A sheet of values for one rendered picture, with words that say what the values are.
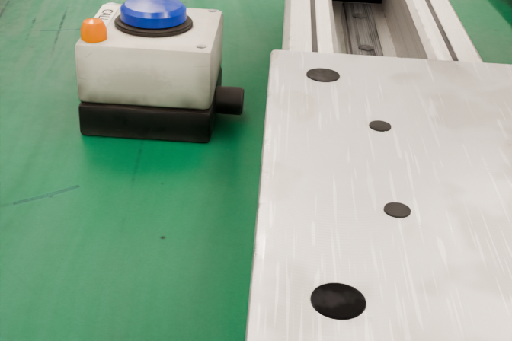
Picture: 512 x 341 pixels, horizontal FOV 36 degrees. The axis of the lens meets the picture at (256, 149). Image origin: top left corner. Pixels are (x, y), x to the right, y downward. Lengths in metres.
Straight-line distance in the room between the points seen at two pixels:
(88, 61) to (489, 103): 0.27
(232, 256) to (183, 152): 0.11
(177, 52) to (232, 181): 0.08
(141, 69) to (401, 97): 0.24
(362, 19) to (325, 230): 0.36
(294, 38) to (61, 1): 0.37
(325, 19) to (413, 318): 0.30
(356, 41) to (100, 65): 0.16
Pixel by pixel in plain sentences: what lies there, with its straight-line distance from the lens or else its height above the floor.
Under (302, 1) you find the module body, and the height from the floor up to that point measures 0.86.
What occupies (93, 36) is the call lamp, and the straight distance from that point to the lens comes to 0.47.
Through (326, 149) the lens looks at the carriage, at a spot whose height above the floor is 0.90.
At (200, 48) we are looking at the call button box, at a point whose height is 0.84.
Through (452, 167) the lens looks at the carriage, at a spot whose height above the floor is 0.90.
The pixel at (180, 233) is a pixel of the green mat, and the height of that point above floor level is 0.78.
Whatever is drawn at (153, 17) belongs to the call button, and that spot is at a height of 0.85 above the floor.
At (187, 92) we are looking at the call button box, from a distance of 0.47.
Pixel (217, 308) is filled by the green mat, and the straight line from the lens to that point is 0.35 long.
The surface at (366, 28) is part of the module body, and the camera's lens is 0.52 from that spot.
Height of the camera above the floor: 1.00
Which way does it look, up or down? 28 degrees down
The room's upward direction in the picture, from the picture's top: 3 degrees clockwise
